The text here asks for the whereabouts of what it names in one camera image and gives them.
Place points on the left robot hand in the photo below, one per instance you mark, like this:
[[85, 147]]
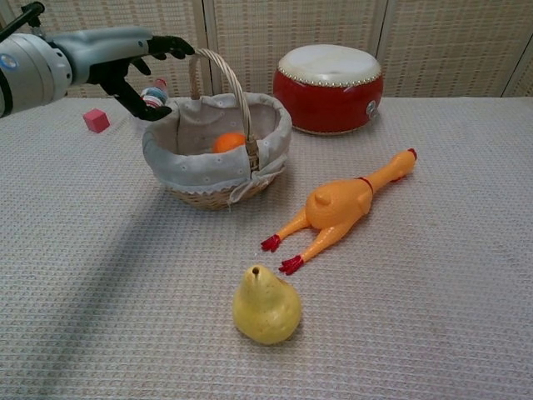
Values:
[[125, 62]]

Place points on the orange fruit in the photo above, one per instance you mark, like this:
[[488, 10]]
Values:
[[229, 141]]

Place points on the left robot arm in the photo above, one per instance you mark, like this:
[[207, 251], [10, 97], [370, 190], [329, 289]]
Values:
[[29, 71]]

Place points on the wicker basket with cloth liner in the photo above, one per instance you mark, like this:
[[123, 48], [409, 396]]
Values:
[[216, 146]]

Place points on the white woven tablecloth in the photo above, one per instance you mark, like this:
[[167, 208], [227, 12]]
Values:
[[266, 250]]

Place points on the striped small toy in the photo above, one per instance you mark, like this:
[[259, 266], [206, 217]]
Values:
[[155, 95]]

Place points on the pink cube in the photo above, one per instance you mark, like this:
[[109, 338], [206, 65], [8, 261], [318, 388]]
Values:
[[96, 120]]

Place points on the folding bamboo screen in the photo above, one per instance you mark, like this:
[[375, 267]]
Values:
[[291, 46]]

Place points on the red drum with white skin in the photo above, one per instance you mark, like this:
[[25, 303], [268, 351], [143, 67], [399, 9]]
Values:
[[329, 89]]

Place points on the orange rubber chicken toy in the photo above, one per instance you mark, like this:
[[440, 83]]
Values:
[[337, 208]]

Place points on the yellow pear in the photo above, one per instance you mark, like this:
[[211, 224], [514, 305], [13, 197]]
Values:
[[266, 310]]

